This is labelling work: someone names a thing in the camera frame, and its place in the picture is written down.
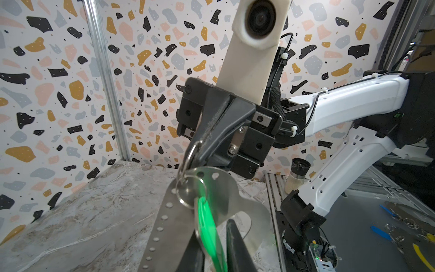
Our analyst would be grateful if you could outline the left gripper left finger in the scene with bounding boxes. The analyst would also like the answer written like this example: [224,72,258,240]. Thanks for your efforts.
[176,232,205,272]

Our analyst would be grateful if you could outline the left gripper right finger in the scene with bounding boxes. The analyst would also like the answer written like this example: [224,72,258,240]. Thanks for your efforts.
[226,219,257,272]

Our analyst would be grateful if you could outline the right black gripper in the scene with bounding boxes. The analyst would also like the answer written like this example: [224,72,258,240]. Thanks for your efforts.
[177,78,282,179]

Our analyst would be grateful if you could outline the green capped key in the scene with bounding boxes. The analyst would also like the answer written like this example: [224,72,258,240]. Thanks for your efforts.
[194,197,228,272]

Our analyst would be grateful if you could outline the silver split rings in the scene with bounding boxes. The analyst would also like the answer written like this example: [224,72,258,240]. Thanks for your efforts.
[174,141,208,210]

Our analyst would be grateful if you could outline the metal keyring plate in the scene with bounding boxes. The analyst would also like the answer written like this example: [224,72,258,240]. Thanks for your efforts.
[138,167,271,272]

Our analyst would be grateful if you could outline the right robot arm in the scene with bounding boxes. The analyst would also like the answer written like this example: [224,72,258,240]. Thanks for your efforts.
[177,70,435,247]

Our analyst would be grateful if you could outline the blue handled tool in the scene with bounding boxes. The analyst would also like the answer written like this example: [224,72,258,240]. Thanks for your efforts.
[370,226,393,242]

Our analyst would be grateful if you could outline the yellow handled tool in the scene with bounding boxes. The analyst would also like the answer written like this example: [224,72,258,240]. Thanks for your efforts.
[412,243,435,272]

